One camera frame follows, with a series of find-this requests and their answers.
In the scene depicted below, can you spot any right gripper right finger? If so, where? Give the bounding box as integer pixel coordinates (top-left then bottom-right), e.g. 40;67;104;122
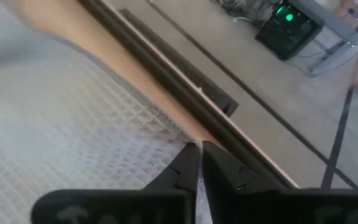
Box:
201;140;358;224

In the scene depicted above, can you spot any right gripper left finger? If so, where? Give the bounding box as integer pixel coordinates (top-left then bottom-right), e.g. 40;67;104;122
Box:
31;142;202;224

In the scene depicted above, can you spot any grey waffle weave towel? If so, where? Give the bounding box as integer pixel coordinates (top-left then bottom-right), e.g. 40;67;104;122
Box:
0;0;205;224

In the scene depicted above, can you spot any black computer with green lights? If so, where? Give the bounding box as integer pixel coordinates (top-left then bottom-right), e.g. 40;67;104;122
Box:
254;1;325;62

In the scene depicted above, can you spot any grey metal desk frame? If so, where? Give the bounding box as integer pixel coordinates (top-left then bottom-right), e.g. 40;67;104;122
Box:
290;0;358;78

